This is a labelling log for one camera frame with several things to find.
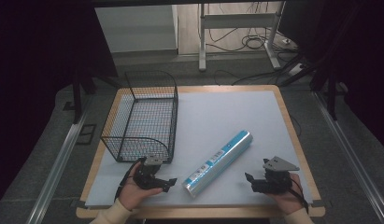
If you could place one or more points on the white metal desk frame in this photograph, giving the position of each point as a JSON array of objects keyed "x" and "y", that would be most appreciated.
[{"x": 239, "y": 20}]

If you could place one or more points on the light grey table mat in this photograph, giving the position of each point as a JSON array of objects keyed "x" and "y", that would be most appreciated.
[{"x": 217, "y": 115}]

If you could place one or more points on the aluminium rail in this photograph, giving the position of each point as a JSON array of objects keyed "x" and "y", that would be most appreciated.
[
  {"x": 55, "y": 168},
  {"x": 351, "y": 155}
]

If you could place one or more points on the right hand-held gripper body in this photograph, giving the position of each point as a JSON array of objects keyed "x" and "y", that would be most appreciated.
[{"x": 275, "y": 179}]

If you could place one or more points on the black floor plate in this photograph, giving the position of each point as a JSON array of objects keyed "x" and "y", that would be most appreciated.
[{"x": 86, "y": 133}]

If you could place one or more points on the black metal stand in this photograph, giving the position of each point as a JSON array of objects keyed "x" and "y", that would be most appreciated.
[
  {"x": 332, "y": 96},
  {"x": 77, "y": 99}
]

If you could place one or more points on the grey cabinet panel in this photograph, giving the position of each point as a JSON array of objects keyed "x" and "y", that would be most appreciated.
[{"x": 136, "y": 28}]

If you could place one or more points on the person's left hand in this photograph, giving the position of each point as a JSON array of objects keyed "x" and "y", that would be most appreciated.
[{"x": 133, "y": 193}]

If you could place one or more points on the white power strip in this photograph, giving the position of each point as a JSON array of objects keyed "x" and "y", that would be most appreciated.
[{"x": 296, "y": 69}]

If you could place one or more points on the blue and clear plastic roll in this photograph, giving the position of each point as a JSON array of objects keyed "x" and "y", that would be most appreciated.
[{"x": 217, "y": 163}]

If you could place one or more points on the dark curtain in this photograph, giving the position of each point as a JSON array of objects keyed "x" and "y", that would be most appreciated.
[
  {"x": 358, "y": 56},
  {"x": 40, "y": 62}
]

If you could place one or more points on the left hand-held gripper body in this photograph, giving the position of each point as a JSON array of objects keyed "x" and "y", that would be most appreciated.
[{"x": 146, "y": 175}]

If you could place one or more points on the person's right hand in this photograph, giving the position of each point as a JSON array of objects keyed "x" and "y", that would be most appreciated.
[{"x": 289, "y": 199}]

